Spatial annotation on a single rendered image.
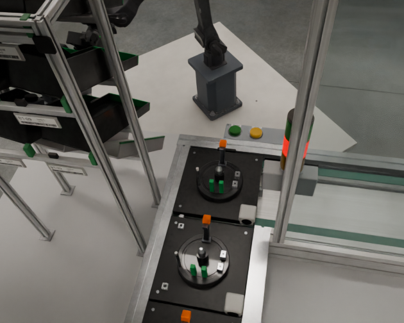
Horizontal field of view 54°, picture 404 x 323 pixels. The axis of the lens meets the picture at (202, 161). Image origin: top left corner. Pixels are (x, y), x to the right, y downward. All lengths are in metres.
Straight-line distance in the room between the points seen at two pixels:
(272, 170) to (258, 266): 0.31
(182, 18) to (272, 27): 0.78
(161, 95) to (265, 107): 0.42
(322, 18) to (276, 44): 2.69
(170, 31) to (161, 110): 1.96
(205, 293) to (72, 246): 0.48
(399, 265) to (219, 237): 0.48
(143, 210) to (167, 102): 0.50
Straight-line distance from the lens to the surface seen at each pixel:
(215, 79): 1.37
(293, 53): 3.19
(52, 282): 1.29
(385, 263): 1.19
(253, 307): 1.06
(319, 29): 0.59
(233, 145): 1.30
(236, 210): 1.14
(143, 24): 3.61
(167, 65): 1.76
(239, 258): 1.08
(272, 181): 0.91
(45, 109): 0.77
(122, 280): 1.22
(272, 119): 1.51
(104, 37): 0.83
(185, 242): 1.08
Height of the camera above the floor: 1.97
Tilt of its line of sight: 53 degrees down
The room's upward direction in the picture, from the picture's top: 7 degrees counter-clockwise
